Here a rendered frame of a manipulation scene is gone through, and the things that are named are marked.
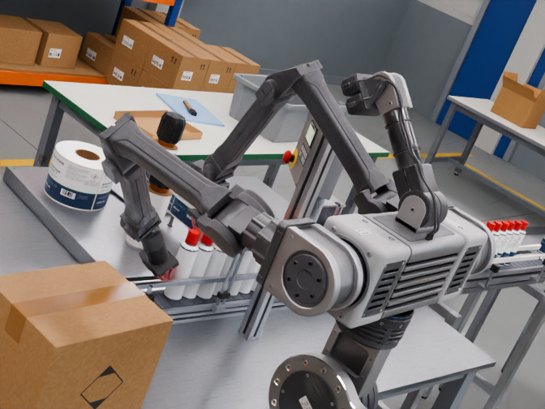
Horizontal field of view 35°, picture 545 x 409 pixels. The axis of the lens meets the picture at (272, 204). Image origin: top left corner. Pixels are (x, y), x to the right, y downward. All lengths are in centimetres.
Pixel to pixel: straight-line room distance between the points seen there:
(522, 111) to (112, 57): 352
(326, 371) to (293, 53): 799
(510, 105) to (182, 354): 589
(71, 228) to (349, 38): 785
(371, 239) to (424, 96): 925
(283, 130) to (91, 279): 259
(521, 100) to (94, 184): 556
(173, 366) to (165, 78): 417
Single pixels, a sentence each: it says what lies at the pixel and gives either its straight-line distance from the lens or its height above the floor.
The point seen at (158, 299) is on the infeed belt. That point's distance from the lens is 235.
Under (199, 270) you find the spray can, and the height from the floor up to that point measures 98.
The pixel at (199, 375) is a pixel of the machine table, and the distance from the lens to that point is 220.
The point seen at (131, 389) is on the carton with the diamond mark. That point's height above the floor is 95.
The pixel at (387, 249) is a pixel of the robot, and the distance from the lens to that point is 142.
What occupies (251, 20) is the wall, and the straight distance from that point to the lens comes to 880.
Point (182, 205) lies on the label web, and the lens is 274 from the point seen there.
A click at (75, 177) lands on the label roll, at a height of 98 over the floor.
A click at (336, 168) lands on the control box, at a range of 225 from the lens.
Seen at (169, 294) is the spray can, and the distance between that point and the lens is 236.
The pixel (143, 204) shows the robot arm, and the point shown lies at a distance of 201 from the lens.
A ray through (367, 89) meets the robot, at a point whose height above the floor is 171.
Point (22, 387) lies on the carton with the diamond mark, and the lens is 171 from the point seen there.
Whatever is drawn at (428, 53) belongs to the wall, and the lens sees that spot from 1067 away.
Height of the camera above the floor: 201
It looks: 20 degrees down
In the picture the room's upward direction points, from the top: 22 degrees clockwise
